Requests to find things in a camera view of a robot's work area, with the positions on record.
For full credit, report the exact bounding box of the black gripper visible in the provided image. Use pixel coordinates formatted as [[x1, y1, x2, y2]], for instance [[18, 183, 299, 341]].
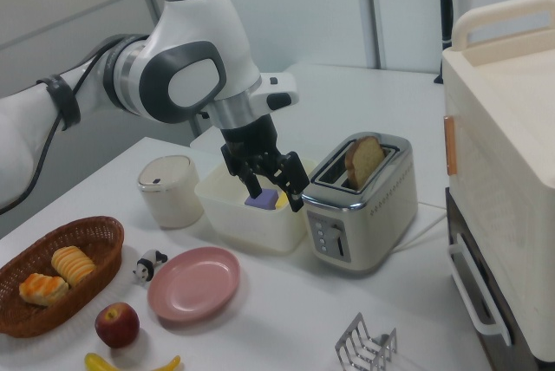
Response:
[[219, 113, 311, 214]]

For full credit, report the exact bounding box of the cream and chrome toaster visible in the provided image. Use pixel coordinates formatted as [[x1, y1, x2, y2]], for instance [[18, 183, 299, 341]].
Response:
[[301, 131, 420, 277]]

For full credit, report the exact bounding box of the purple cube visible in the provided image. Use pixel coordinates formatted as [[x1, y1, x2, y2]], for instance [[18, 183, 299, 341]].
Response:
[[244, 187, 279, 212]]

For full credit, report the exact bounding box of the white plastic container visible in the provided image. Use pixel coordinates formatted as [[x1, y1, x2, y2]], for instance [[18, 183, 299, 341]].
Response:
[[193, 157, 317, 255]]

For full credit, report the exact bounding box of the toast bread slice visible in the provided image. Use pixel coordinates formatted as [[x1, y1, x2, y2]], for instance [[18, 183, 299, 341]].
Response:
[[344, 135, 386, 192]]

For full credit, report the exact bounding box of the small cream lidded bin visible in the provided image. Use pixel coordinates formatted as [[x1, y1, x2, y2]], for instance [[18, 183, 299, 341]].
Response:
[[137, 154, 205, 229]]

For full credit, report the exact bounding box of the pink plate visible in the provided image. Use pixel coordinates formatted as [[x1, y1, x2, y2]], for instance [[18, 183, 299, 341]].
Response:
[[147, 246, 242, 322]]

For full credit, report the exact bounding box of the panda figurine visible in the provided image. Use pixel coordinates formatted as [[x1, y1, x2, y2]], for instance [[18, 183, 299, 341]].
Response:
[[133, 249, 169, 282]]

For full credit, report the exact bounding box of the metal toast rack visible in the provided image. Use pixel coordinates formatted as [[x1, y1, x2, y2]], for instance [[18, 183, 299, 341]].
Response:
[[334, 312, 399, 371]]

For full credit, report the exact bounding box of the brown wicker basket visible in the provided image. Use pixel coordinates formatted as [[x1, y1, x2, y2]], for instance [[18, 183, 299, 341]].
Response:
[[0, 215, 126, 339]]

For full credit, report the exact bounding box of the red apple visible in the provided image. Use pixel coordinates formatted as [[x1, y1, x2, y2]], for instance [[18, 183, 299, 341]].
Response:
[[95, 302, 140, 349]]

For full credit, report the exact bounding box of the striped long bread roll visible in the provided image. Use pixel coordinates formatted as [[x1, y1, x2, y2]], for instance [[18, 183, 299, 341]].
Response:
[[50, 245, 96, 288]]

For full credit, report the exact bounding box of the cream oven with brown door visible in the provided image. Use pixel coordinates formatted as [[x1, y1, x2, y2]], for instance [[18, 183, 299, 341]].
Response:
[[441, 0, 555, 371]]

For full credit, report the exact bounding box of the black pole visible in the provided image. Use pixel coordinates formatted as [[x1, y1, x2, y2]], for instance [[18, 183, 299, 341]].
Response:
[[434, 0, 454, 84]]

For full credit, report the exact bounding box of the yellow banana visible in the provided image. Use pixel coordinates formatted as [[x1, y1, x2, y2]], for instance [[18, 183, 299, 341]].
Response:
[[83, 352, 182, 371]]

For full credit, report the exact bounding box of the orange glazed pastry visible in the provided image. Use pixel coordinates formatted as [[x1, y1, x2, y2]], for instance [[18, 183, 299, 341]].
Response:
[[18, 273, 70, 307]]

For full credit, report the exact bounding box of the white toaster power cable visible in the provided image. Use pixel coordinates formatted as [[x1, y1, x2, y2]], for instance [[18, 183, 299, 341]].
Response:
[[392, 200, 450, 255]]

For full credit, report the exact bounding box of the black cable strap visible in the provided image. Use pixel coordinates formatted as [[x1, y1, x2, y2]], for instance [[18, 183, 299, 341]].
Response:
[[36, 75, 82, 132]]

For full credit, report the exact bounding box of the white oven door handle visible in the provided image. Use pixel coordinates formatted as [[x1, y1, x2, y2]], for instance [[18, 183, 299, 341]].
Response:
[[447, 231, 513, 347]]

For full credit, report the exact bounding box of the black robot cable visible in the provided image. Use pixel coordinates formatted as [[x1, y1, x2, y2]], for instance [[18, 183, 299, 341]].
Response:
[[0, 36, 148, 216]]

